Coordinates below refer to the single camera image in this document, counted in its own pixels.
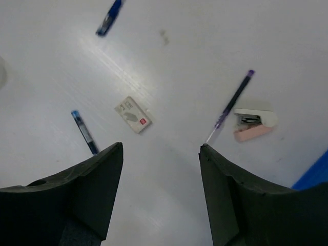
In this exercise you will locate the white eraser box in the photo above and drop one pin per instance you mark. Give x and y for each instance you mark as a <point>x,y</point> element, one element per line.
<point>133,115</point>

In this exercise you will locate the clear tape roll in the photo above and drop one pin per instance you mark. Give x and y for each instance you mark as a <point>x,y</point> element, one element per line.
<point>3,73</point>

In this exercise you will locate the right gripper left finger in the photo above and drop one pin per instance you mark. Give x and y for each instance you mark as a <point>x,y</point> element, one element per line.
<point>72,207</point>

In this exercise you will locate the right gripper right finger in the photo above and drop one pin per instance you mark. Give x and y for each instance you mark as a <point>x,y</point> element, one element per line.
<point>244,209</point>

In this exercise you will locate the blue ballpoint pen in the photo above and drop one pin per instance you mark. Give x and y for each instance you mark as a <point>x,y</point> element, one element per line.
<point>110,18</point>

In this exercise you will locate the blue pen refill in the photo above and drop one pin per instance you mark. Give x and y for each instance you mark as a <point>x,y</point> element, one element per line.
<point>85,132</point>

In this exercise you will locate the blue compartment tray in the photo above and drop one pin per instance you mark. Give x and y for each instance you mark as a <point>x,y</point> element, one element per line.
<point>315,175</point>

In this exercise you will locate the purple pen refill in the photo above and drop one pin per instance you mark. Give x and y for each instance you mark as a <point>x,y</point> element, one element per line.
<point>219,123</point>

